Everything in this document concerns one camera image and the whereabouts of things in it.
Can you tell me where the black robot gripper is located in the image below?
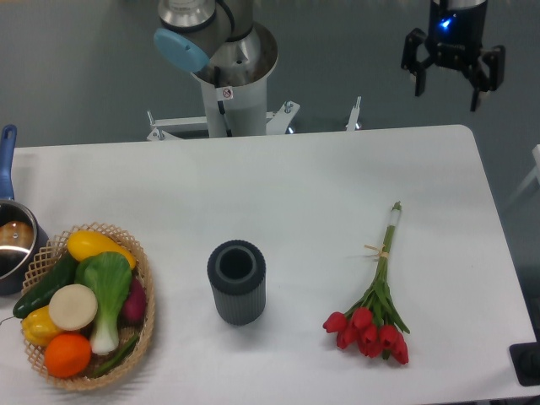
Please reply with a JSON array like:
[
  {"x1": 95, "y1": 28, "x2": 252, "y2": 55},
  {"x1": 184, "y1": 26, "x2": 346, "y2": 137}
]
[{"x1": 401, "y1": 1, "x2": 506, "y2": 112}]

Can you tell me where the red tulip bouquet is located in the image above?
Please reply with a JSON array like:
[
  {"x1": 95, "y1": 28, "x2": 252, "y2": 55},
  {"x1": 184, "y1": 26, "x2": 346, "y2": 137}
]
[{"x1": 322, "y1": 202, "x2": 410, "y2": 365}]

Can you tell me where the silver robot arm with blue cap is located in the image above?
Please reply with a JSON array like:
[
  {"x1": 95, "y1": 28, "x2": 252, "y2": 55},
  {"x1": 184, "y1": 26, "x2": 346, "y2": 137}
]
[{"x1": 154, "y1": 1, "x2": 505, "y2": 111}]

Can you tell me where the white object at right edge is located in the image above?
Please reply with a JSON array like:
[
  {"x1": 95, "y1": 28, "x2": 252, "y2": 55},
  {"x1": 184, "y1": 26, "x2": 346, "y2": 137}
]
[{"x1": 505, "y1": 144, "x2": 539, "y2": 210}]

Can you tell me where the dark grey ribbed vase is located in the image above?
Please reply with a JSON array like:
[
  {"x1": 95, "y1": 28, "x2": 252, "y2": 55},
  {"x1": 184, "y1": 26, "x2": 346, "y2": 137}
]
[{"x1": 207, "y1": 240, "x2": 267, "y2": 326}]

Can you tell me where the black device at table corner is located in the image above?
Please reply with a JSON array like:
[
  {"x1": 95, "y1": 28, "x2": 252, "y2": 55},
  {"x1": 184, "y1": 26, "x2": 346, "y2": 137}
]
[{"x1": 509, "y1": 342, "x2": 539, "y2": 386}]

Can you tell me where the green bok choy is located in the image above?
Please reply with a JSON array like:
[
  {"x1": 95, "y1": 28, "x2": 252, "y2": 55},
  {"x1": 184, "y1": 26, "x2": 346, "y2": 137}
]
[{"x1": 75, "y1": 251, "x2": 132, "y2": 355}]

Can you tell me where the yellow squash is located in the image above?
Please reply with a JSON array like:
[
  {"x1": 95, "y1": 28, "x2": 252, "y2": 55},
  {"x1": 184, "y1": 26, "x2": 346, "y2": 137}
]
[{"x1": 67, "y1": 230, "x2": 137, "y2": 270}]

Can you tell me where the green bean pod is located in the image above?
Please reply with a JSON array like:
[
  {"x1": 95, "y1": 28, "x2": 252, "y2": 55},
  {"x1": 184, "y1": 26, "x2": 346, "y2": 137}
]
[{"x1": 89, "y1": 335, "x2": 139, "y2": 379}]

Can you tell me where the woven wicker basket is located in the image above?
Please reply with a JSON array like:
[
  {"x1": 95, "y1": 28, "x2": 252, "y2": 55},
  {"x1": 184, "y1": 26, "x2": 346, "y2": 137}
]
[{"x1": 22, "y1": 223, "x2": 155, "y2": 391}]

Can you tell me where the green cucumber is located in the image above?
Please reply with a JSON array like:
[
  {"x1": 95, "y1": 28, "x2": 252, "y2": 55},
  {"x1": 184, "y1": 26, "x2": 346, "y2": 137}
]
[{"x1": 13, "y1": 253, "x2": 78, "y2": 319}]

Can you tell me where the orange fruit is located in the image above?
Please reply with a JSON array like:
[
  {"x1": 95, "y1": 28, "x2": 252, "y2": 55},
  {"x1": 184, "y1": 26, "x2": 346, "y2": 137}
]
[{"x1": 44, "y1": 332, "x2": 92, "y2": 378}]

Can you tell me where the yellow bell pepper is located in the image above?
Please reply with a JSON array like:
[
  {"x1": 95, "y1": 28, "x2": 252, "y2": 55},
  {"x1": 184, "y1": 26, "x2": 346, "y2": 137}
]
[{"x1": 21, "y1": 305, "x2": 63, "y2": 347}]

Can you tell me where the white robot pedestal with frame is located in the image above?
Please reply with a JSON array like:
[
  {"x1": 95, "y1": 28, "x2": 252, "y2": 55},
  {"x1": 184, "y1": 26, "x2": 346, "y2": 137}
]
[{"x1": 145, "y1": 76, "x2": 363, "y2": 142}]

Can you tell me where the blue saucepan with handle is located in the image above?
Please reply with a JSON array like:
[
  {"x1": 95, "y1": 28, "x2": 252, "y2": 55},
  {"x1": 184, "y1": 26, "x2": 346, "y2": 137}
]
[{"x1": 1, "y1": 124, "x2": 48, "y2": 296}]

